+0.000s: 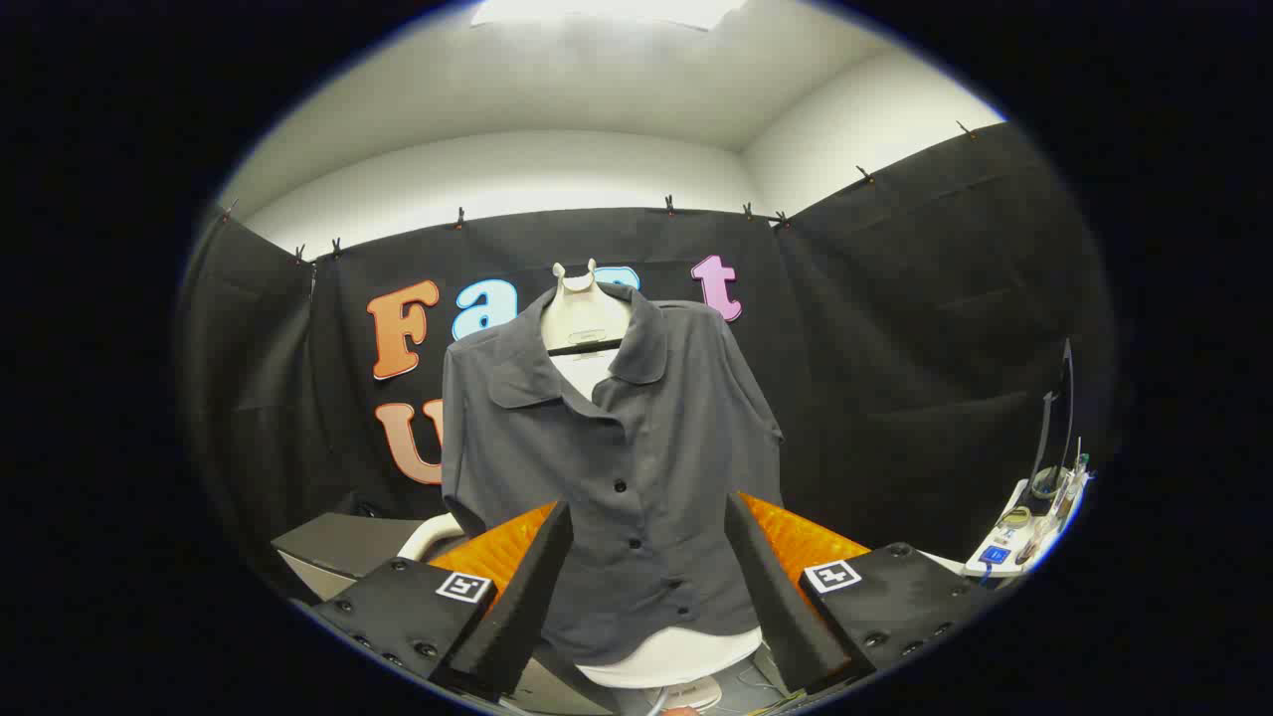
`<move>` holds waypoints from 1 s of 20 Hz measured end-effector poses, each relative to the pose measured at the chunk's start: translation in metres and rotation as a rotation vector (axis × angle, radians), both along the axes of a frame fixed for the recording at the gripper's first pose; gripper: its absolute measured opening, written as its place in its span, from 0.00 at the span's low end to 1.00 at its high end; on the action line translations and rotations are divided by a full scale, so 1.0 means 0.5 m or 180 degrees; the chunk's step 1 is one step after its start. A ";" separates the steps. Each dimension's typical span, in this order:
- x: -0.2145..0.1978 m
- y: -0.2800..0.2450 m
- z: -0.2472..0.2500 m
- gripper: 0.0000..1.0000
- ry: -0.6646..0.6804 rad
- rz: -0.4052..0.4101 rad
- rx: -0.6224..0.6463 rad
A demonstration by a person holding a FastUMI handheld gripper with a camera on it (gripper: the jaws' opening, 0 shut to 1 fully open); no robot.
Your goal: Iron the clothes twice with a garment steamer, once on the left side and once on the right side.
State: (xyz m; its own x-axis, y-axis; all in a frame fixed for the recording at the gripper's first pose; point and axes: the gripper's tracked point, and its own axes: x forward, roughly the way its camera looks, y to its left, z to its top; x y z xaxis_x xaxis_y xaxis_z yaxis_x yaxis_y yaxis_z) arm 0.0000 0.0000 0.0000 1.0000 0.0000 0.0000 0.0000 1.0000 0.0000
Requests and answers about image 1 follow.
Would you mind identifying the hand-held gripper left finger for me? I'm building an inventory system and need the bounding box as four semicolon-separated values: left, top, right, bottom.
310;499;575;702

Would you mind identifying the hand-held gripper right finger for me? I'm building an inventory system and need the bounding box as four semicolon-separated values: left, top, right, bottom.
724;490;999;697

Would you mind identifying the dark grey button shirt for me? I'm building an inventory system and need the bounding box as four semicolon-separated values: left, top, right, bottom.
441;281;787;667

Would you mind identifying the grey drawer cabinet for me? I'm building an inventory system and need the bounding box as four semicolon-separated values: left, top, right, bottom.
271;512;451;604

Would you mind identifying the white side shelf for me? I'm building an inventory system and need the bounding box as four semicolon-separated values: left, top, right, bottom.
963;452;1095;580

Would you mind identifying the black backdrop cloth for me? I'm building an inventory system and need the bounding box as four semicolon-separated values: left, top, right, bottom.
179;121;1120;598

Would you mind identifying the white mannequin torso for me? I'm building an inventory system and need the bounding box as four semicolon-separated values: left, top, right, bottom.
540;259;765;712

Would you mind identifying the row of black backdrop clips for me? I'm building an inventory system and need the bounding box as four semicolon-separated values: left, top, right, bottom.
221;119;981;266

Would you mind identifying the ceiling light panel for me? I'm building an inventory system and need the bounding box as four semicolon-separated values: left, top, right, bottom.
470;0;749;32

